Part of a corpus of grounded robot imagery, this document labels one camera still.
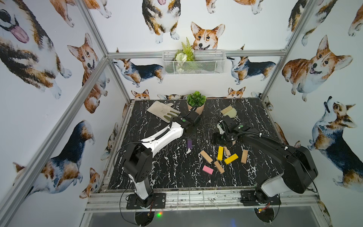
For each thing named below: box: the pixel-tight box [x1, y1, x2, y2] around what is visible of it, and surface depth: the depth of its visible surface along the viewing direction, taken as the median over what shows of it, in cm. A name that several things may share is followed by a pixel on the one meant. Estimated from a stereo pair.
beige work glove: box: [146, 100, 182, 123], surface depth 116 cm
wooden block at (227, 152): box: [223, 146, 232, 157], surface depth 92 cm
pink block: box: [202, 165, 215, 175], surface depth 85 cm
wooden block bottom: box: [214, 160, 225, 174], surface depth 86 cm
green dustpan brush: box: [220, 105, 237, 118], surface depth 116 cm
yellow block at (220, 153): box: [217, 146, 224, 161], surface depth 92 cm
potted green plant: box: [186, 90, 207, 115], surface depth 105 cm
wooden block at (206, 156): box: [199, 149, 214, 164], surface depth 90 cm
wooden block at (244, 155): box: [240, 149, 249, 165], surface depth 90 cm
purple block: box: [187, 139, 193, 149], surface depth 96 cm
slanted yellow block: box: [224, 153, 239, 165], surface depth 90 cm
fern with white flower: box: [173, 36, 196, 73], surface depth 85 cm
